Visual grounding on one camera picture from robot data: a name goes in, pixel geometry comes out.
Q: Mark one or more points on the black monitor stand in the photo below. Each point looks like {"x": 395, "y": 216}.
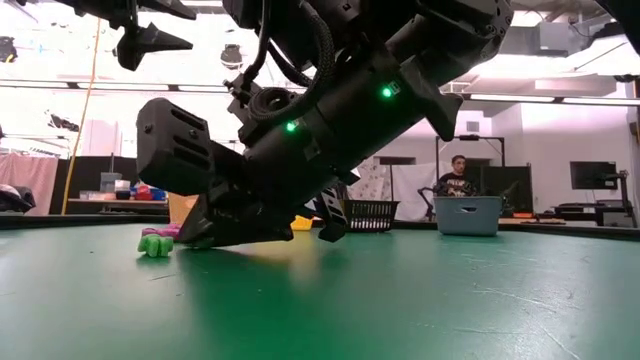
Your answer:
{"x": 624, "y": 195}

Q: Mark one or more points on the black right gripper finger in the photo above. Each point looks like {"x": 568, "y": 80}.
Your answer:
{"x": 225, "y": 227}
{"x": 334, "y": 220}

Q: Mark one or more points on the black rig frame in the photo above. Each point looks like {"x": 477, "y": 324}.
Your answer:
{"x": 470, "y": 137}

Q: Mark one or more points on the yellow plastic basket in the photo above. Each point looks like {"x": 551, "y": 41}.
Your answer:
{"x": 301, "y": 224}

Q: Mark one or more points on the green table mat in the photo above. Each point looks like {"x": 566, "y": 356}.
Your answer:
{"x": 400, "y": 310}

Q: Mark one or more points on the pink curtain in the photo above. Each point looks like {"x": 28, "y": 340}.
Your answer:
{"x": 35, "y": 170}

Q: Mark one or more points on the white hanging sheet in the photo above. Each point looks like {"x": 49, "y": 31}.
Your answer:
{"x": 407, "y": 190}

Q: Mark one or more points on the person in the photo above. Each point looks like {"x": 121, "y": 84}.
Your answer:
{"x": 457, "y": 185}

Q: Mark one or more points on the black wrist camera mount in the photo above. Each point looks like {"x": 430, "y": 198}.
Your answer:
{"x": 240, "y": 95}

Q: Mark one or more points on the grey storage box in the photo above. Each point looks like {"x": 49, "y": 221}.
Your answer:
{"x": 110, "y": 181}

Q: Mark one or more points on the black desk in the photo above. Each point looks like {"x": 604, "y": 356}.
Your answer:
{"x": 580, "y": 207}

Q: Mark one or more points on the blue plastic basket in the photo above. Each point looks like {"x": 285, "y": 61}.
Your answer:
{"x": 467, "y": 217}

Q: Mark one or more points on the black overhead camera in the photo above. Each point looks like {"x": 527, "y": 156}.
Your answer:
{"x": 231, "y": 56}

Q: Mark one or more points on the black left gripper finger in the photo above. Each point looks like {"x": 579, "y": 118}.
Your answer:
{"x": 145, "y": 42}
{"x": 170, "y": 7}

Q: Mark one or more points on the wooden side table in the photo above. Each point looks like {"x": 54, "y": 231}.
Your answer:
{"x": 100, "y": 201}

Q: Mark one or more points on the blue container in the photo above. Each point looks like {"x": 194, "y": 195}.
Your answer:
{"x": 158, "y": 195}

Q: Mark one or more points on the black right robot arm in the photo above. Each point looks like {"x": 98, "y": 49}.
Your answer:
{"x": 425, "y": 40}

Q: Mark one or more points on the black plastic basket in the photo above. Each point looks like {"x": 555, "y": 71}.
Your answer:
{"x": 372, "y": 216}

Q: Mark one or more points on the black partition wall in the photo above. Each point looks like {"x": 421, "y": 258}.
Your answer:
{"x": 90, "y": 175}

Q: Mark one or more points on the black computer monitor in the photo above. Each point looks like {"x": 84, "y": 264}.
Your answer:
{"x": 592, "y": 175}

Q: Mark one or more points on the orange plastic basket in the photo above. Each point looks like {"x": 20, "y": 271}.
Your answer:
{"x": 179, "y": 210}

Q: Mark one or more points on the red container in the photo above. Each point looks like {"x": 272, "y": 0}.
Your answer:
{"x": 143, "y": 193}

